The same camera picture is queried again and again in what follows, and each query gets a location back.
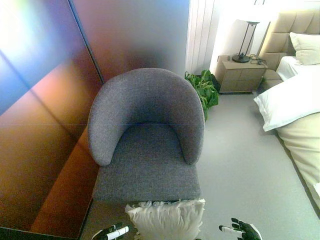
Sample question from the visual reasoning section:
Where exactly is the black cable on nightstand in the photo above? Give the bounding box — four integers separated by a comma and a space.
249, 53, 266, 65

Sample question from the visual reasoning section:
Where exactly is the beige wooden nightstand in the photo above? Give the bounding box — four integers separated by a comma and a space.
217, 55, 268, 94

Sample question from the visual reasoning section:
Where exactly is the white bed sheet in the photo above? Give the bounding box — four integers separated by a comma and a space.
276, 55, 303, 81

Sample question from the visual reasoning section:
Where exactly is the white bed pillow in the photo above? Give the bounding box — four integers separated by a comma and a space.
289, 31, 320, 66

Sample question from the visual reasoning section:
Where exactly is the white folded duvet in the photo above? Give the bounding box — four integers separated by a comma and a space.
253, 71, 320, 132

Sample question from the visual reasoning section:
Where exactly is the green leafy potted plant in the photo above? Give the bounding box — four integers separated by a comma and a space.
184, 69, 220, 110

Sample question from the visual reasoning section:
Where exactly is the grey fabric tub armchair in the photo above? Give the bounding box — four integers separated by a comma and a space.
86, 67, 206, 203

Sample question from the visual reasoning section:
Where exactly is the white fringed throw pillow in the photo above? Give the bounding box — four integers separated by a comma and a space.
124, 198, 207, 240

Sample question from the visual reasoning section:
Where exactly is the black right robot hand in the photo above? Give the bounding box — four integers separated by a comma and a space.
218, 217, 263, 240

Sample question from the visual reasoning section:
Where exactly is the bed with white duvet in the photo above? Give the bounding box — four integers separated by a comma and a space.
257, 9, 320, 87

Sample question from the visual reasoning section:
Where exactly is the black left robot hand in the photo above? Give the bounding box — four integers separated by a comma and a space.
91, 224, 130, 240

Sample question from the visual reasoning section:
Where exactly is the black table lamp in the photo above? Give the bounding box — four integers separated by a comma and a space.
231, 18, 261, 64

